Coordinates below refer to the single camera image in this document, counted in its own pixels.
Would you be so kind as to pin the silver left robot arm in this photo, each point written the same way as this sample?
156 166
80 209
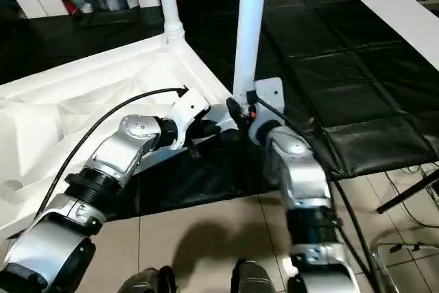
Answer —
120 149

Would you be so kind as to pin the white plastic table top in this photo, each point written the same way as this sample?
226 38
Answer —
68 94

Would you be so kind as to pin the white flat board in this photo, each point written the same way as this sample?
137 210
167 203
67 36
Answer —
394 11

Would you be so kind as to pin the red bottle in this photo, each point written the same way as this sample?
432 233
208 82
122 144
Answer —
70 6

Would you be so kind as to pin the black stand leg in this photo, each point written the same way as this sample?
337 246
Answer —
408 191

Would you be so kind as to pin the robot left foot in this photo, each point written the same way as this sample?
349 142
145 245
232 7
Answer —
147 281

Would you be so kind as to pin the black work mat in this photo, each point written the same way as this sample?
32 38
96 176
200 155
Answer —
343 66

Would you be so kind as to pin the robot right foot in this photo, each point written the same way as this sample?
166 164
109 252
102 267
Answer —
252 279

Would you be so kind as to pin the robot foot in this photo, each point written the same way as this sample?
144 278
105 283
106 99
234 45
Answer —
147 281
252 279

